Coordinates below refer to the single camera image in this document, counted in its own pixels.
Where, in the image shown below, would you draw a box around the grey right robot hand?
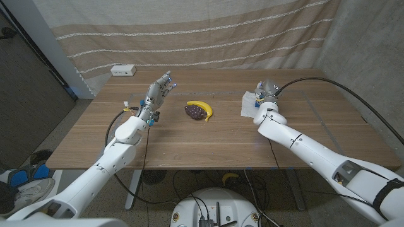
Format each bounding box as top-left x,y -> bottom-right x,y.
254,78 -> 282,105

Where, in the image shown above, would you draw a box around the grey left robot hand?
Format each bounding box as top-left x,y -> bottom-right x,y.
136,70 -> 177,127

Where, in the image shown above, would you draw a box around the white cloth napkin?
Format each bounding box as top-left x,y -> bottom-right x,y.
241,91 -> 261,119

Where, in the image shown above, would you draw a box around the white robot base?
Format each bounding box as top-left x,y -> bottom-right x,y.
169,187 -> 262,227

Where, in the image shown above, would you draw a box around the purple toy grapes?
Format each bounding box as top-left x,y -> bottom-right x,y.
184,104 -> 208,121

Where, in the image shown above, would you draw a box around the yellow banana on floor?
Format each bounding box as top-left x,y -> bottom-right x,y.
222,172 -> 240,186

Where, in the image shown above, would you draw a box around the white power strip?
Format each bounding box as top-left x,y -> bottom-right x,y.
110,64 -> 137,77

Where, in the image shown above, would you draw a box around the beige striped curtain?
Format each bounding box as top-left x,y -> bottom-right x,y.
31,0 -> 343,96

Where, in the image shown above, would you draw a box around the black round floor fan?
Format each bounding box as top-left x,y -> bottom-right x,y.
141,169 -> 167,185

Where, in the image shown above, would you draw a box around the white table leg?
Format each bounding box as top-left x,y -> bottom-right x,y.
285,169 -> 307,211
124,169 -> 143,211

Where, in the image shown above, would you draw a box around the white robot torso edge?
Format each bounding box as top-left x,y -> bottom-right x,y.
0,218 -> 129,227

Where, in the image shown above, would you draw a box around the grey sneaker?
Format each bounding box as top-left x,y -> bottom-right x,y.
9,177 -> 56,216

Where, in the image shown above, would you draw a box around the blue and black shoe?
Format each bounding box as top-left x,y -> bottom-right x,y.
8,160 -> 51,189

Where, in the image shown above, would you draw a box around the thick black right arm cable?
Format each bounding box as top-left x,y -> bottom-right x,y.
274,76 -> 404,146

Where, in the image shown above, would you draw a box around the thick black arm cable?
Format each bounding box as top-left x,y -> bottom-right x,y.
274,76 -> 404,146
104,107 -> 177,206

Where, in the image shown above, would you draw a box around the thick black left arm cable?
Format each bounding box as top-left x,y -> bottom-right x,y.
104,107 -> 177,206

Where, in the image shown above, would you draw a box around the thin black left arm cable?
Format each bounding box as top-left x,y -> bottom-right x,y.
140,125 -> 152,227

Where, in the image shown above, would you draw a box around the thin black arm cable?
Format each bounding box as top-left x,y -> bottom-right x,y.
140,125 -> 152,227
268,138 -> 282,172

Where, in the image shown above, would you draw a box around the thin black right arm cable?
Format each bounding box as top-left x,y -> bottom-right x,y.
268,138 -> 282,172

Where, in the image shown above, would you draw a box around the white door frame post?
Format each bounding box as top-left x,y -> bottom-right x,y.
1,0 -> 95,100

